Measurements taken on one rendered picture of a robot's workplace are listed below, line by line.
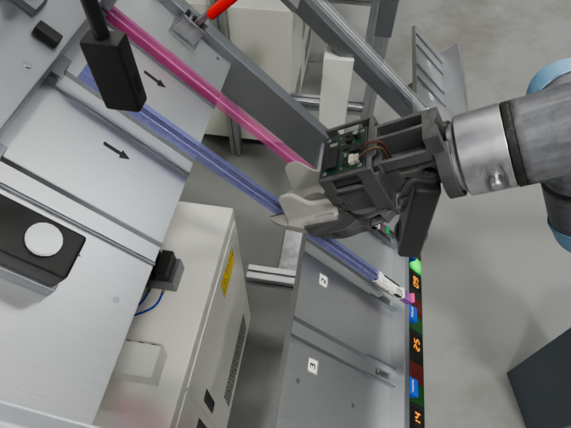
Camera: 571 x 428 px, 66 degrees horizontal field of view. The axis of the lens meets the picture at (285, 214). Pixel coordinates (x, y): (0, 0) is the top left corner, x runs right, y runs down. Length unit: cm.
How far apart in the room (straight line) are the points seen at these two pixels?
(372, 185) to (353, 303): 25
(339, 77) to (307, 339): 58
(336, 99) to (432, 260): 82
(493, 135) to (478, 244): 133
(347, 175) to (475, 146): 11
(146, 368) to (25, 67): 48
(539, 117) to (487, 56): 219
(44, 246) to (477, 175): 34
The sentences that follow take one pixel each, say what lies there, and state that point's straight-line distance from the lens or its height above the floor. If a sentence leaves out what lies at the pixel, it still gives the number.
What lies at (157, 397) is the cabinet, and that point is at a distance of 76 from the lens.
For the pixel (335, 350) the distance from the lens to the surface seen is 57.
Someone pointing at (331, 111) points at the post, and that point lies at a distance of 100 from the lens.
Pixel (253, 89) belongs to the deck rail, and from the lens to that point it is 64.
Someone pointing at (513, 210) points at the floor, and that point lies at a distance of 187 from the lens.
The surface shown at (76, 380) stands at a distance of 38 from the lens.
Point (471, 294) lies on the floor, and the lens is 160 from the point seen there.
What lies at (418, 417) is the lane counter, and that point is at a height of 66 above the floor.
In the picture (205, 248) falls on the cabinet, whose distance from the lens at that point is 85.
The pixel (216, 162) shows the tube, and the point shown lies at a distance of 46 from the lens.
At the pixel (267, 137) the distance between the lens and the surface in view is 57.
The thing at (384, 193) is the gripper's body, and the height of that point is 102.
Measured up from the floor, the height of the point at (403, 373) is 73.
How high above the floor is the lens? 133
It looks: 54 degrees down
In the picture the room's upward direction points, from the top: straight up
